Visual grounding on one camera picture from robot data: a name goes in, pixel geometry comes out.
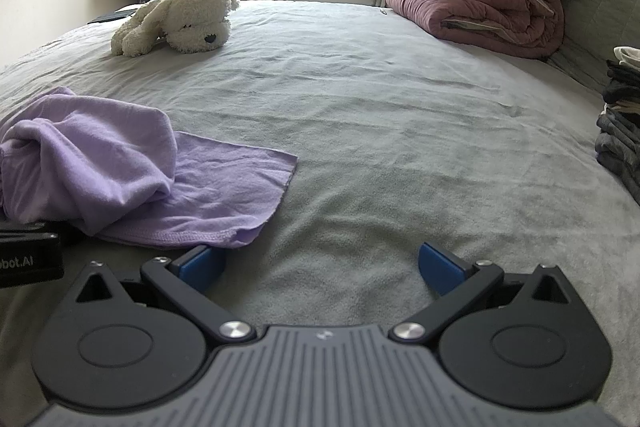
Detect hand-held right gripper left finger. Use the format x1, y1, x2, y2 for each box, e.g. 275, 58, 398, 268
75, 244, 256, 343

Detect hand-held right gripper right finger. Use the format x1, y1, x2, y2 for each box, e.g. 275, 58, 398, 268
392, 243, 576, 347

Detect purple pants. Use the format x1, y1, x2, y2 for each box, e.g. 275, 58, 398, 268
0, 86, 299, 250

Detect stack of folded clothes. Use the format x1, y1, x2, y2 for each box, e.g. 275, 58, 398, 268
595, 47, 640, 190

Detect dark tablet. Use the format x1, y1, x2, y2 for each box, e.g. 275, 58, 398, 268
87, 9, 136, 26

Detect white plush dog toy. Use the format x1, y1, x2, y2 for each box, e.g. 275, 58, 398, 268
111, 0, 241, 58

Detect pink folded quilt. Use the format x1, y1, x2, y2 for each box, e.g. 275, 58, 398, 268
382, 0, 566, 60

